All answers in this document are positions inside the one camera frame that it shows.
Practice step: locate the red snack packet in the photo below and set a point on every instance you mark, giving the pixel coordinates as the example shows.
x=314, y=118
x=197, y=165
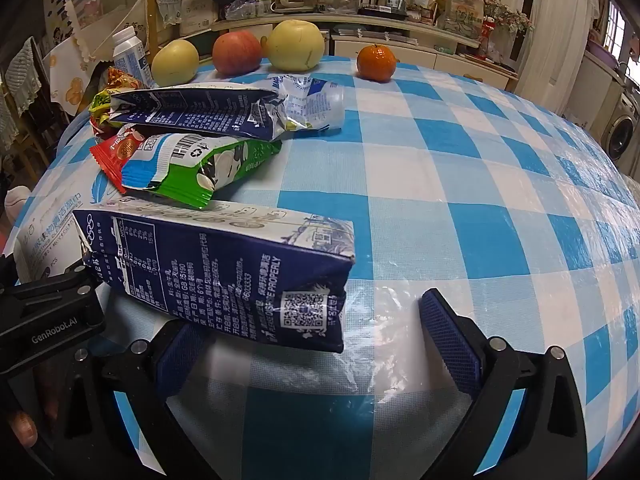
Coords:
x=112, y=157

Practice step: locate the white washing machine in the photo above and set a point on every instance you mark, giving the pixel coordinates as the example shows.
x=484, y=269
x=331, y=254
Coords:
x=620, y=125

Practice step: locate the wooden chair with grey cover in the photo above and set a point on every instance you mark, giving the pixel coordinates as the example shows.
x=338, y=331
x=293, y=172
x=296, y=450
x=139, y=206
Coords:
x=20, y=75

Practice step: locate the white sack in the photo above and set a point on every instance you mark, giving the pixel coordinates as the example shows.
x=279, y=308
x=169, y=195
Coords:
x=195, y=5

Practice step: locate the beige cushion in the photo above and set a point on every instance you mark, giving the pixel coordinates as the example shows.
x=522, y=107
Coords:
x=15, y=200

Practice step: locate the red figurine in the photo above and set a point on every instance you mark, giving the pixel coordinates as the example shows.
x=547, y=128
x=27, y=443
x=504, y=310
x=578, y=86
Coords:
x=487, y=35

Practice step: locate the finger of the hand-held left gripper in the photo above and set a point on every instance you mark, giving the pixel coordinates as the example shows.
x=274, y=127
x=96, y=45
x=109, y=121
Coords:
x=79, y=272

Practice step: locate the yellow pear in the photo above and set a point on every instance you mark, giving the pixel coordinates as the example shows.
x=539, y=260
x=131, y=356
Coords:
x=295, y=45
x=175, y=62

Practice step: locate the person's left hand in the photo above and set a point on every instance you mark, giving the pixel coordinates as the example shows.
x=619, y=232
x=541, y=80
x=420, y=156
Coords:
x=22, y=427

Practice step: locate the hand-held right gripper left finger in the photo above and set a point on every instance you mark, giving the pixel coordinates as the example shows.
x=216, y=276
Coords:
x=175, y=360

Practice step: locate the dining table with orange-print cloth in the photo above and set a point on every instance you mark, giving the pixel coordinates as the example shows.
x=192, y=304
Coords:
x=70, y=75

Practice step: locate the printed plastic bag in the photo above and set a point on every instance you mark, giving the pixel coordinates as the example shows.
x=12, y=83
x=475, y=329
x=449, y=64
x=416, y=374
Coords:
x=460, y=12

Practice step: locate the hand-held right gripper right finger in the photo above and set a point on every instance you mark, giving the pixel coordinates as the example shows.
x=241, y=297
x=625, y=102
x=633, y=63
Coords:
x=450, y=350

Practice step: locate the white plastic bottle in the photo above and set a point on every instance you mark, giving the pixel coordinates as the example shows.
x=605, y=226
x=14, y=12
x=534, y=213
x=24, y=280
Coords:
x=131, y=57

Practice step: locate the green white snack packet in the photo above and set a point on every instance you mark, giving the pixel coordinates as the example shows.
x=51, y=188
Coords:
x=200, y=170

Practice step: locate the crumpled clear plastic bag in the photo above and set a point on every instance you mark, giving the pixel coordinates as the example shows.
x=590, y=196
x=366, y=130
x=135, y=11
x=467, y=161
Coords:
x=315, y=102

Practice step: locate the yellow green snack packet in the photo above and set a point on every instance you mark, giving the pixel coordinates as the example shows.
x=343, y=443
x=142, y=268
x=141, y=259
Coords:
x=102, y=107

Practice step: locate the pink artificial flowers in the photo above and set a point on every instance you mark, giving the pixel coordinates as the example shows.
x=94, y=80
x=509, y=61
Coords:
x=505, y=12

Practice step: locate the purple basin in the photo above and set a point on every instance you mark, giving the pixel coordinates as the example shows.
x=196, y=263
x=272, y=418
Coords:
x=600, y=50

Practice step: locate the red apple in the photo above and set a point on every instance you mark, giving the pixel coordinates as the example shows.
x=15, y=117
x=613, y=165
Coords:
x=237, y=52

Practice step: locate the blue milk carton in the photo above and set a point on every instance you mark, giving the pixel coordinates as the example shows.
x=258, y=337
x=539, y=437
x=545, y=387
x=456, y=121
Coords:
x=200, y=110
x=215, y=270

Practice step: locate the blue white checkered tablecloth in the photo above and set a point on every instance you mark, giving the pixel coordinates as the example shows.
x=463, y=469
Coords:
x=400, y=210

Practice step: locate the orange tangerine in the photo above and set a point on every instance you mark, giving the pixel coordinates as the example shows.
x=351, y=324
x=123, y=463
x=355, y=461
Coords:
x=376, y=62

